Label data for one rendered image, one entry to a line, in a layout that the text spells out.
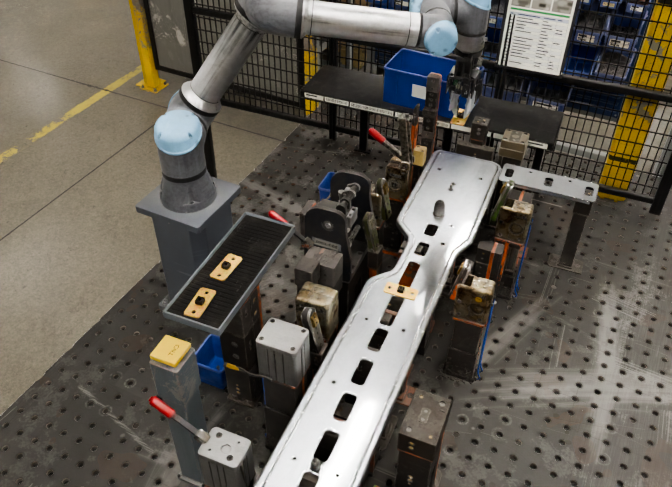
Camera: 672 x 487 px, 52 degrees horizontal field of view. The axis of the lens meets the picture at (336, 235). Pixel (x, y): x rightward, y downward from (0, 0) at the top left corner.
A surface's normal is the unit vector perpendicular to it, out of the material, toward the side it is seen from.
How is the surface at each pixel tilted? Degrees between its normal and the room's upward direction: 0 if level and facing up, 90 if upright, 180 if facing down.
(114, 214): 0
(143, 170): 0
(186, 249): 90
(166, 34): 91
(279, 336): 0
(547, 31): 90
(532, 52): 90
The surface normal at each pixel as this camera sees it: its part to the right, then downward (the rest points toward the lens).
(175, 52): -0.45, 0.59
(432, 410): 0.00, -0.76
